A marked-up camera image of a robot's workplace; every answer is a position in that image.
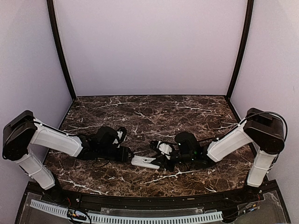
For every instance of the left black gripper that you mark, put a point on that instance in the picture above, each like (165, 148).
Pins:
(122, 157)

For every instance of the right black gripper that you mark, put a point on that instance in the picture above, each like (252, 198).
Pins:
(165, 164)

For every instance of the white slotted cable duct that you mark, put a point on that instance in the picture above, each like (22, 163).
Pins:
(118, 216)

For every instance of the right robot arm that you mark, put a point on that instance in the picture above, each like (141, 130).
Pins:
(268, 130)

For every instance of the black front rail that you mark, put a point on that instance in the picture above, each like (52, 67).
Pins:
(95, 201)

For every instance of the left black frame post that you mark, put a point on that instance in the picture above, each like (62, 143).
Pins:
(59, 48)

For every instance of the white remote control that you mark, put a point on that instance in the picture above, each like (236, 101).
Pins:
(144, 162)

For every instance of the black frame post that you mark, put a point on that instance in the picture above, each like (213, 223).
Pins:
(59, 48)
(241, 50)

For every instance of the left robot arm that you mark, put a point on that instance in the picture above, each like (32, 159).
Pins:
(25, 129)

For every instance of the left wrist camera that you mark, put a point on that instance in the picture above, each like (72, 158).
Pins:
(121, 136)

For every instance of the right black frame post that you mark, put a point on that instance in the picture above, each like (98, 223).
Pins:
(241, 50)

